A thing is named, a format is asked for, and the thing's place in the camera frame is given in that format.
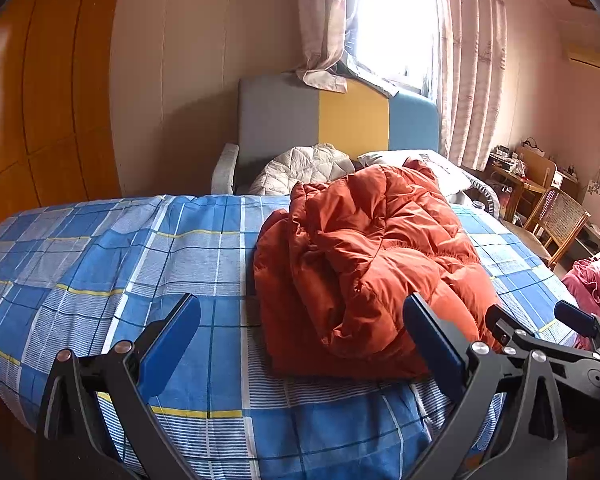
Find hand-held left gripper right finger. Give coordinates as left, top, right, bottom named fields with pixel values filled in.
left=402, top=292, right=568, bottom=480

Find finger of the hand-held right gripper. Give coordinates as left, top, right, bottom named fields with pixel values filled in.
left=554, top=301, right=600, bottom=347
left=485, top=304, right=600, bottom=367

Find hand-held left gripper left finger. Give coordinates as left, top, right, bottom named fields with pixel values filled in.
left=35, top=292, right=203, bottom=480

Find orange puffer jacket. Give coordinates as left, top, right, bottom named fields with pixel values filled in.
left=252, top=157, right=506, bottom=380

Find pink ruffled cloth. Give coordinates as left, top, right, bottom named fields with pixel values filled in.
left=560, top=245, right=600, bottom=322

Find bed with blue plaid sheet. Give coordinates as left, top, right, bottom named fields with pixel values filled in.
left=0, top=192, right=588, bottom=480

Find wooden rattan chair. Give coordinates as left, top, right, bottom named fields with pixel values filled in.
left=522, top=186, right=592, bottom=271

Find grey fabric cot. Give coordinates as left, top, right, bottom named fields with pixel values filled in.
left=460, top=180, right=501, bottom=218

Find cluttered wooden desk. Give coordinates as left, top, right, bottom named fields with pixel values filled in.
left=485, top=146, right=581, bottom=221

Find white printed pillow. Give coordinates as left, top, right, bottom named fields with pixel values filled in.
left=356, top=149, right=476, bottom=196

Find grey padded bedside stand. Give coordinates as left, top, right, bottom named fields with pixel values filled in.
left=211, top=142, right=241, bottom=195

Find grey quilted garment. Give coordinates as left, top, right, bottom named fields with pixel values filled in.
left=249, top=143, right=356, bottom=196

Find grey yellow blue headboard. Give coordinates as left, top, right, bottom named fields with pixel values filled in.
left=236, top=74, right=441, bottom=196

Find long pink patterned curtain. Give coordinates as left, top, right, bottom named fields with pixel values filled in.
left=432, top=0, right=508, bottom=171

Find orange wooden wardrobe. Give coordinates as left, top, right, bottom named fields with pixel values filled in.
left=0, top=0, right=126, bottom=241

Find bright window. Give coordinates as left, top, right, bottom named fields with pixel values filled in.
left=347, top=0, right=441, bottom=101

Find short pink patterned curtain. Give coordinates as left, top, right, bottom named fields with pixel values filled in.
left=295, top=0, right=361, bottom=93

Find wall air conditioner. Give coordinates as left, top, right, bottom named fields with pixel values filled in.
left=565, top=45, right=600, bottom=73

